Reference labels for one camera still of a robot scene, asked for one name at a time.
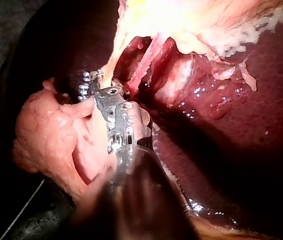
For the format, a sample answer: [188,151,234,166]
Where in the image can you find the pale fatty tissue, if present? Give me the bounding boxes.
[238,61,259,92]
[153,56,197,103]
[11,77,115,203]

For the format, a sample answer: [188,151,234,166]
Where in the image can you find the right arm instrument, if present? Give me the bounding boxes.
[92,86,155,175]

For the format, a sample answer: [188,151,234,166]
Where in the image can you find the thin tube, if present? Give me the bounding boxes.
[127,33,169,95]

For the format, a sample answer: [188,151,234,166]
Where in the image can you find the thin steel wire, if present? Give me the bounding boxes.
[0,179,45,240]

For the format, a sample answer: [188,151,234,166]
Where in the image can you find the dark red liver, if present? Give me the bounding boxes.
[0,0,283,240]

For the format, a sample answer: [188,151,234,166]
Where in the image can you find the right arm instrument jaw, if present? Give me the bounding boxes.
[111,79,131,97]
[90,70,105,93]

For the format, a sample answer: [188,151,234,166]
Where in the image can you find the gallbladder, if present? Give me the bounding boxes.
[111,0,283,61]

